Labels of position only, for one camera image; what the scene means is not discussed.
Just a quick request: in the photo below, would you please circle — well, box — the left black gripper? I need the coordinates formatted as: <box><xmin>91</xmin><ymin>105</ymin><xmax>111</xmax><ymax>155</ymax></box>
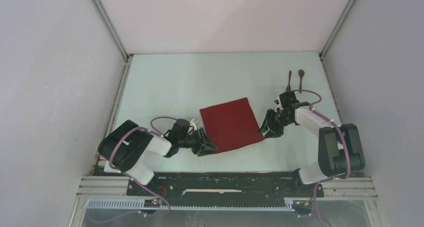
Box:
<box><xmin>178</xmin><ymin>127</ymin><xmax>219</xmax><ymax>157</ymax></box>

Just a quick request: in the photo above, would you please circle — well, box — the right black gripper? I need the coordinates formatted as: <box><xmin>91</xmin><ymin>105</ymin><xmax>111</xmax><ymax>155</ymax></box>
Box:
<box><xmin>257</xmin><ymin>108</ymin><xmax>293</xmax><ymax>139</ymax></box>

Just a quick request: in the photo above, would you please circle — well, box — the red cloth napkin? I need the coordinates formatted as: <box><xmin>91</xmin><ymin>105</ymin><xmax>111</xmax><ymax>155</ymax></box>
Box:
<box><xmin>199</xmin><ymin>97</ymin><xmax>264</xmax><ymax>154</ymax></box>

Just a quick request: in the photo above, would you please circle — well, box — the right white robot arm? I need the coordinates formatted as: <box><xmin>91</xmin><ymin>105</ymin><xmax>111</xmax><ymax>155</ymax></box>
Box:
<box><xmin>258</xmin><ymin>102</ymin><xmax>366</xmax><ymax>196</ymax></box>

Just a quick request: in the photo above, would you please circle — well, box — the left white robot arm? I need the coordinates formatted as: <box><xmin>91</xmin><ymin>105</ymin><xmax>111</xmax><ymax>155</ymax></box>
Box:
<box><xmin>97</xmin><ymin>118</ymin><xmax>219</xmax><ymax>195</ymax></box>

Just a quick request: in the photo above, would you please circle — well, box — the brown wooden fork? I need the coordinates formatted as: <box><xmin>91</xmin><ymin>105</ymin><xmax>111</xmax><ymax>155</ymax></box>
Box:
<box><xmin>286</xmin><ymin>70</ymin><xmax>292</xmax><ymax>92</ymax></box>

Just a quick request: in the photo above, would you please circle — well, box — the brown wooden spoon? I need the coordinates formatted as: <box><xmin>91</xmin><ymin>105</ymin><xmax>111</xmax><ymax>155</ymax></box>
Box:
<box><xmin>298</xmin><ymin>69</ymin><xmax>305</xmax><ymax>93</ymax></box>

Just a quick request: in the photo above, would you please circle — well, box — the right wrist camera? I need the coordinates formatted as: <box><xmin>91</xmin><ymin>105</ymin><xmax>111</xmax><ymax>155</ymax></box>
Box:
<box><xmin>274</xmin><ymin>91</ymin><xmax>299</xmax><ymax>112</ymax></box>

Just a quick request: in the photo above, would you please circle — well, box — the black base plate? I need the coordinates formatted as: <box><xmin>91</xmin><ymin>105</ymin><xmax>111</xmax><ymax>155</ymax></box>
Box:
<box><xmin>147</xmin><ymin>171</ymin><xmax>324</xmax><ymax>207</ymax></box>

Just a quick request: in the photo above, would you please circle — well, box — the white cable duct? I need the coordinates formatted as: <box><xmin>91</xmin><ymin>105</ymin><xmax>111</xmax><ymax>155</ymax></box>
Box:
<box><xmin>86</xmin><ymin>198</ymin><xmax>294</xmax><ymax>211</ymax></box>

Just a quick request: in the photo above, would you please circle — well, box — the aluminium frame rail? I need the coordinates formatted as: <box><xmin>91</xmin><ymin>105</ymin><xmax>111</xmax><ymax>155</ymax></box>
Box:
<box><xmin>76</xmin><ymin>176</ymin><xmax>130</xmax><ymax>199</ymax></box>

